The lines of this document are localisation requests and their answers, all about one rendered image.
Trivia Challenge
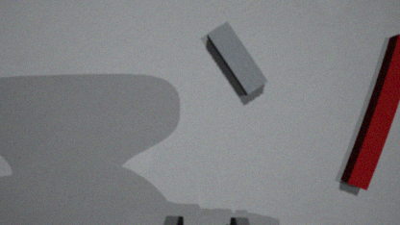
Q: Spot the red rod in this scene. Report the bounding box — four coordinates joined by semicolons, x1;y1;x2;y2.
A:
341;35;400;190

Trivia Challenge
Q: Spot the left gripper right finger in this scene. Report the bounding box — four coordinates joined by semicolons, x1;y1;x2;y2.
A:
231;217;250;225

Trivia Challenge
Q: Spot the grey rectangular block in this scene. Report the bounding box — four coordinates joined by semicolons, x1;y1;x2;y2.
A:
208;21;268;95

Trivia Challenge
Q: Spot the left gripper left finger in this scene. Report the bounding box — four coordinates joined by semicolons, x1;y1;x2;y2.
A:
163;216;184;225

